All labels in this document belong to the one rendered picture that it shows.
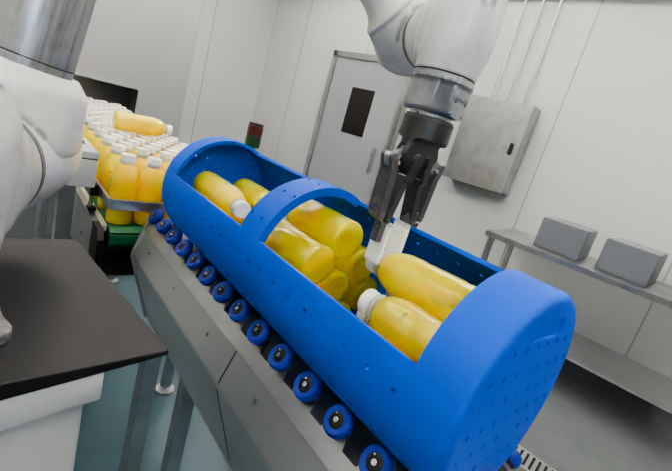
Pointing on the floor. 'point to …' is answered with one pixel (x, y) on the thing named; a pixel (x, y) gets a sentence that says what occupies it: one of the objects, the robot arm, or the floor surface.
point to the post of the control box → (63, 212)
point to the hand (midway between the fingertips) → (387, 242)
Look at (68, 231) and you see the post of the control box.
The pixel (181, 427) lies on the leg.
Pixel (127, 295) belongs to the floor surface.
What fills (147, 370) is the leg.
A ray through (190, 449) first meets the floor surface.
